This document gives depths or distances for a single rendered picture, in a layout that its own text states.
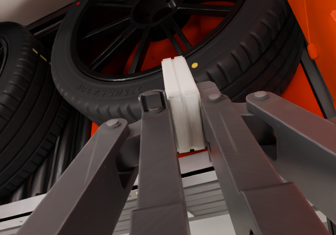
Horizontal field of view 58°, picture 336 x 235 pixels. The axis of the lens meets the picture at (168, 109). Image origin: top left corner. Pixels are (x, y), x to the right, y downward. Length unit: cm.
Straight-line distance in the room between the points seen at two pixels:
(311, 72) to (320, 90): 6
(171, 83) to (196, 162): 46
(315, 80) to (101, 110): 49
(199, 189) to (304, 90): 33
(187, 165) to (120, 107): 17
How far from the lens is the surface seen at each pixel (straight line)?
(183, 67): 17
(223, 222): 97
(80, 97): 70
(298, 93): 77
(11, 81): 97
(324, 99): 76
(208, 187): 65
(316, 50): 43
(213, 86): 16
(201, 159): 60
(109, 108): 63
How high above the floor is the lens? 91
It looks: 48 degrees down
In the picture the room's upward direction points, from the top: 40 degrees counter-clockwise
